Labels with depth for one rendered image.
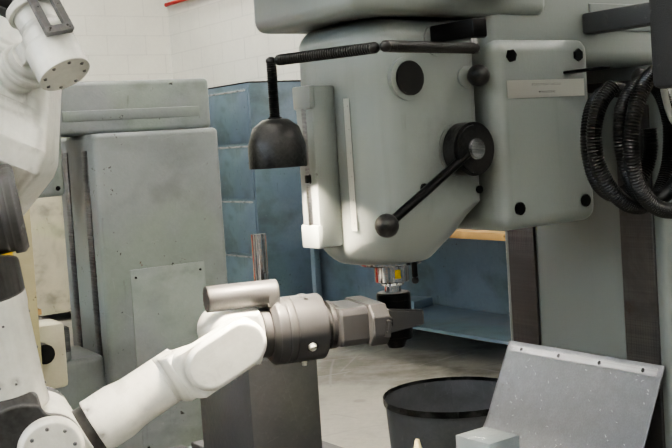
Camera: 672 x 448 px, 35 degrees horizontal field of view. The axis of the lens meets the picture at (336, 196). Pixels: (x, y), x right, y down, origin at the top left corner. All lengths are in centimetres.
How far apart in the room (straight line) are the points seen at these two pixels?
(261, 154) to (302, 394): 53
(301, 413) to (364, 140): 53
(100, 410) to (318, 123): 45
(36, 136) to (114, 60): 974
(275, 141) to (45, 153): 30
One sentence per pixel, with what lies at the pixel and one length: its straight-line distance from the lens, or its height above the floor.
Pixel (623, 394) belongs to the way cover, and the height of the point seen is 107.
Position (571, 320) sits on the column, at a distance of 173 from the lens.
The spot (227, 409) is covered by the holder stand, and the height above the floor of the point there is 106.
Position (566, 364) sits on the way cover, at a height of 110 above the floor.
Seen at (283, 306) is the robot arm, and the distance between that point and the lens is 137.
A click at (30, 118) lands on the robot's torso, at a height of 153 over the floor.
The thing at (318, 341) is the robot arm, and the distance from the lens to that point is 138.
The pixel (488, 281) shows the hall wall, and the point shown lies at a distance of 751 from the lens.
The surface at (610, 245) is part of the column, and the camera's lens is 166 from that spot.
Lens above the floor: 148
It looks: 3 degrees down
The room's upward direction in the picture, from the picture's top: 4 degrees counter-clockwise
